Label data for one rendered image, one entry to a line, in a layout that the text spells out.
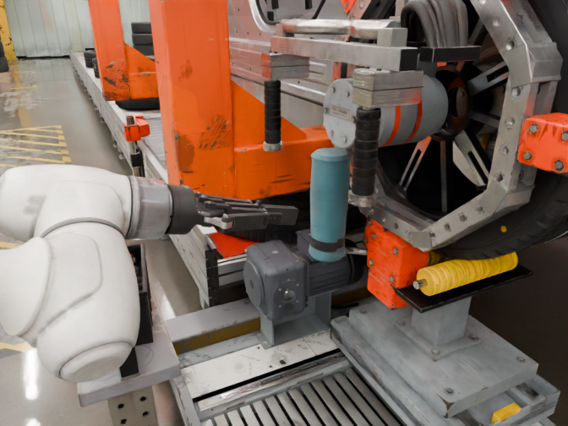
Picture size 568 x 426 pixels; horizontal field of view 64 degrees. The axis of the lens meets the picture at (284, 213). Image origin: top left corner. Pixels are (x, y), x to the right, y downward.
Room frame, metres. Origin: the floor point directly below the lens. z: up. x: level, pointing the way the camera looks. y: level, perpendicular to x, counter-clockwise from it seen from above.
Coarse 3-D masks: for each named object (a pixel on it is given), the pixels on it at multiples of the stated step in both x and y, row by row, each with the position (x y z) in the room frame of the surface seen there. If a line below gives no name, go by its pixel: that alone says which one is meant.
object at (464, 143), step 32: (480, 32) 0.89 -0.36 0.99; (448, 64) 0.95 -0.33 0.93; (448, 96) 1.00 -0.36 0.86; (480, 96) 0.89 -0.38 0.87; (448, 128) 0.98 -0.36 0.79; (480, 128) 0.91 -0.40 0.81; (384, 160) 1.10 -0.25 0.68; (416, 160) 1.01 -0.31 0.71; (448, 160) 0.92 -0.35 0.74; (480, 160) 0.84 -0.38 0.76; (416, 192) 1.03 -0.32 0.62; (448, 192) 0.91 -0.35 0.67; (480, 192) 1.05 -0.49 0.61
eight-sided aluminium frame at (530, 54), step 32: (384, 0) 1.05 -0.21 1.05; (480, 0) 0.77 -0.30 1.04; (512, 0) 0.76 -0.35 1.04; (512, 32) 0.71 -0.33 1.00; (544, 32) 0.72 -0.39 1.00; (352, 64) 1.14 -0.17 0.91; (512, 64) 0.69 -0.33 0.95; (544, 64) 0.67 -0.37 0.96; (512, 96) 0.69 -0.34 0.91; (544, 96) 0.69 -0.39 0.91; (512, 128) 0.68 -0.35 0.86; (352, 160) 1.06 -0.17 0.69; (512, 160) 0.67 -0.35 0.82; (384, 192) 1.02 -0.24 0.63; (512, 192) 0.67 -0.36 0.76; (384, 224) 0.92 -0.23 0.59; (416, 224) 0.85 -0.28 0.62; (448, 224) 0.76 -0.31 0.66; (480, 224) 0.75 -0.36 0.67
